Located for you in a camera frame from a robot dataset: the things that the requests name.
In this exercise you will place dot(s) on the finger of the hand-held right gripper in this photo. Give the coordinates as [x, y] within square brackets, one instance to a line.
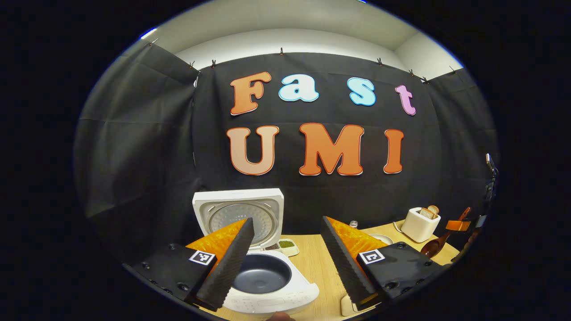
[457, 225]

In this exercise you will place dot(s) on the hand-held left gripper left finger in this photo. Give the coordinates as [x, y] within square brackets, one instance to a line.
[229, 267]

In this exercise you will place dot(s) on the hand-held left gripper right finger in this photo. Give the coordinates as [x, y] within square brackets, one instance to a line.
[343, 267]

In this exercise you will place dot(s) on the brown wooden spoon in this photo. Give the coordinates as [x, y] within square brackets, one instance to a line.
[430, 248]

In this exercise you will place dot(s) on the white rice cooker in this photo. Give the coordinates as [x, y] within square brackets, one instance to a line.
[276, 296]

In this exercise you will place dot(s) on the toast bread slice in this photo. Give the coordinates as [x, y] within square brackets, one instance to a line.
[427, 213]
[433, 209]

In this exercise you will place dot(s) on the dark grey inner pot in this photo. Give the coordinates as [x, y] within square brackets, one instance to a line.
[267, 276]

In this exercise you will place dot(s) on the white toaster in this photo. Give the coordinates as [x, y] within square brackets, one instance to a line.
[417, 227]

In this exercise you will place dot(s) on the cream lidded container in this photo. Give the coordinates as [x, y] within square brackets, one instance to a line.
[348, 307]

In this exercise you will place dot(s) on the white round plate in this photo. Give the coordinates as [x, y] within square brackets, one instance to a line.
[383, 238]

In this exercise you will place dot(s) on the white divided bean dish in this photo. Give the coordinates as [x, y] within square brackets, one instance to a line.
[292, 253]

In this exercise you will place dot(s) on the black backdrop cloth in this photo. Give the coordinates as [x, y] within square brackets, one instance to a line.
[156, 133]

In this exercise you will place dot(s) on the ceiling light panel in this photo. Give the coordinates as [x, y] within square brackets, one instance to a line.
[148, 33]

